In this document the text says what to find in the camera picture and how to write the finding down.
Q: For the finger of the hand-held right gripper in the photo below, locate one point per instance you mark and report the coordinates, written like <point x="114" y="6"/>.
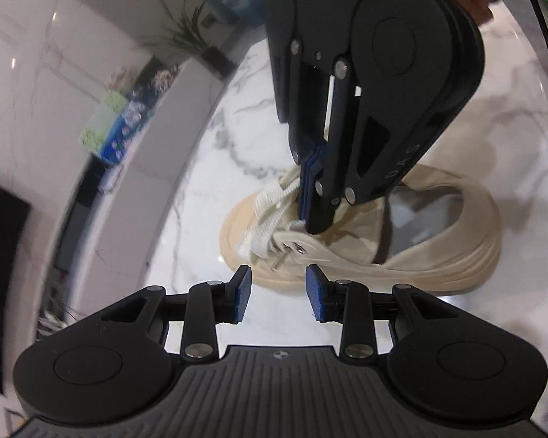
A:
<point x="322" y="210"/>
<point x="303" y="182"/>

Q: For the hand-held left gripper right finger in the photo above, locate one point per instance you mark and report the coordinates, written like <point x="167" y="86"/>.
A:
<point x="317" y="294"/>

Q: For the white shoelace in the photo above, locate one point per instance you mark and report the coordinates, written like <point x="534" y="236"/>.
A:
<point x="267" y="228"/>

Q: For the beige canvas shoe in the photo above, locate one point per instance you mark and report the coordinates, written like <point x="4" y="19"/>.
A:
<point x="438" y="260"/>

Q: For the grey notebook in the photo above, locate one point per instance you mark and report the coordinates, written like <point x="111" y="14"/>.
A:
<point x="113" y="179"/>

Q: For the small figurines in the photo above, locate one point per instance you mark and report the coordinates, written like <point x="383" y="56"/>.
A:
<point x="157" y="80"/>

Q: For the white marble TV cabinet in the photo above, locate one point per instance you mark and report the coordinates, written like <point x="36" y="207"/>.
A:
<point x="164" y="146"/>

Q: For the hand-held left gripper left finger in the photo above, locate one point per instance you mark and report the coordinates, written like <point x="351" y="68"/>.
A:
<point x="243" y="292"/>

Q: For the lotus pond painting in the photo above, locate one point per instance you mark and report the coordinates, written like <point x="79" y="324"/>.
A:
<point x="114" y="127"/>

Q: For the black television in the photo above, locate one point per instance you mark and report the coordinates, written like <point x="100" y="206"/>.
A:
<point x="0" y="283"/>

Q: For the potted long-leaf plant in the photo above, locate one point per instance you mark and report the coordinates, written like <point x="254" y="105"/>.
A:
<point x="192" y="32"/>

